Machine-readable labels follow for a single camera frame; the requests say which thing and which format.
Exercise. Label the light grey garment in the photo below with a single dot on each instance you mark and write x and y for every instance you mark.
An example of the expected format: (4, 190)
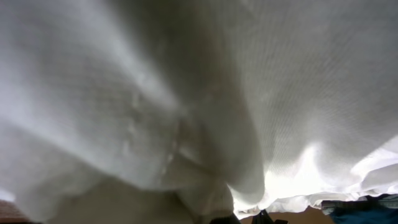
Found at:
(367, 202)

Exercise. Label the white polo shirt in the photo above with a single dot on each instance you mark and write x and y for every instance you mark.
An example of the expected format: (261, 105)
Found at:
(186, 111)

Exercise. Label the navy blue shirt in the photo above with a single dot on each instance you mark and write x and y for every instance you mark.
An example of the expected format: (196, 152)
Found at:
(378, 215)

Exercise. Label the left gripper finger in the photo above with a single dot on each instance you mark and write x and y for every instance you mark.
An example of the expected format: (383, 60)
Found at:
(231, 219)

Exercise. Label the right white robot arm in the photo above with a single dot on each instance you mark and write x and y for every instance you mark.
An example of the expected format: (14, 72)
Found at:
(263, 218)

